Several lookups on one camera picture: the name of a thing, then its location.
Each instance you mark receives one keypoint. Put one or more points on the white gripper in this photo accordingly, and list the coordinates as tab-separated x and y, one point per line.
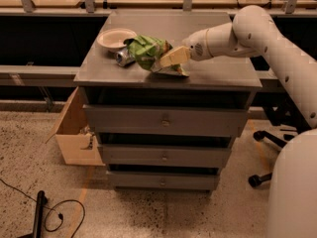
195	48

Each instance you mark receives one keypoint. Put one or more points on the green rice chip bag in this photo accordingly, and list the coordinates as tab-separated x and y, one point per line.
147	51

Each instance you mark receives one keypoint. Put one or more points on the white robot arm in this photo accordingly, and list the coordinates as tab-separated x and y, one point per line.
253	32

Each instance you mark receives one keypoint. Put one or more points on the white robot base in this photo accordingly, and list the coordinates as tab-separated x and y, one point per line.
292	203

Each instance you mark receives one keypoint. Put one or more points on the silver redbull can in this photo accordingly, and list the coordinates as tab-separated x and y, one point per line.
123	57

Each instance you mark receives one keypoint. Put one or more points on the grey top drawer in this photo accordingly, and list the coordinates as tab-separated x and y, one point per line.
165	120

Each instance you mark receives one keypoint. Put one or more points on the grey drawer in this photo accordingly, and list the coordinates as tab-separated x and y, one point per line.
194	157
163	181
165	120

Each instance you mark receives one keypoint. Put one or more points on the beige shallow bowl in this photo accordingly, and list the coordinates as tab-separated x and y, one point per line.
113	39

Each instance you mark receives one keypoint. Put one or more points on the grey drawer cabinet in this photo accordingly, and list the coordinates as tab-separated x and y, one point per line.
220	83

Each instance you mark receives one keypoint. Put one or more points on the grey middle drawer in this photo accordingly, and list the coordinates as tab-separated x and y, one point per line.
194	157

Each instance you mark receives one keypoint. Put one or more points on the black office chair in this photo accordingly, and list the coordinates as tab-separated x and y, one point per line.
286	113

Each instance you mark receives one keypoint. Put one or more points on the open cardboard box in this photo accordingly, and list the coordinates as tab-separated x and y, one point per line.
76	141

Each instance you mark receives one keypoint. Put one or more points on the grey bottom drawer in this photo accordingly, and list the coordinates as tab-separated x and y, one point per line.
163	181

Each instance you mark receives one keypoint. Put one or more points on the black stand leg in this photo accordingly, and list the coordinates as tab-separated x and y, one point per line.
41	202

